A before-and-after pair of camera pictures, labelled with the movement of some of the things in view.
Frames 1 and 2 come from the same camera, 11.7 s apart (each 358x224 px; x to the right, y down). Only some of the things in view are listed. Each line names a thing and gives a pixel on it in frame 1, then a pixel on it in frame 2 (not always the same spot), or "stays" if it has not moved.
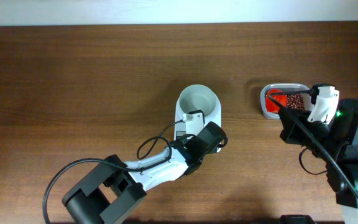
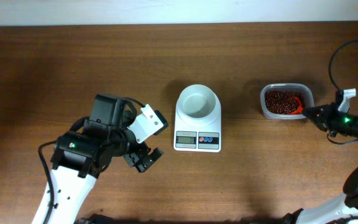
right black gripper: x=289 y=125 to x=327 y=116
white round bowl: x=197 y=97 stays
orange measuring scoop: x=279 y=96 to x=299 y=111
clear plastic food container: x=291 y=96 stays
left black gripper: x=184 y=139 to x=142 y=150
